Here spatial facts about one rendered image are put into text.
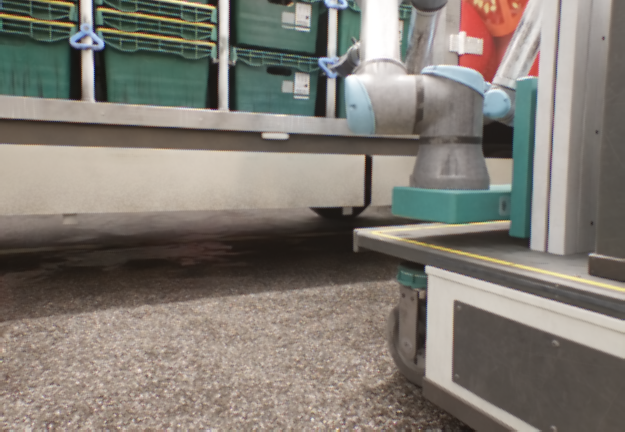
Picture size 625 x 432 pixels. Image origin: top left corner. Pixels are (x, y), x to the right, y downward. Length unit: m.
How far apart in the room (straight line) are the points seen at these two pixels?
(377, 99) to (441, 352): 0.47
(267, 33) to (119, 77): 0.58
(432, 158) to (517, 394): 0.40
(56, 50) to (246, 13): 0.67
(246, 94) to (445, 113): 1.04
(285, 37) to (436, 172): 1.15
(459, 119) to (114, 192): 1.07
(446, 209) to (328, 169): 0.92
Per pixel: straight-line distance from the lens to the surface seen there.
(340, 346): 1.21
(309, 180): 1.64
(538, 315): 0.72
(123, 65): 1.70
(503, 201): 0.91
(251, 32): 1.81
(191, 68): 1.72
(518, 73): 1.35
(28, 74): 1.71
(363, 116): 0.85
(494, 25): 2.23
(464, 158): 0.85
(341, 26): 1.97
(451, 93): 0.86
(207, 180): 1.53
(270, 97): 1.78
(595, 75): 0.95
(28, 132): 1.54
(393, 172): 1.83
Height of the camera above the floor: 0.47
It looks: 3 degrees down
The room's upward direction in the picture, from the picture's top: 1 degrees clockwise
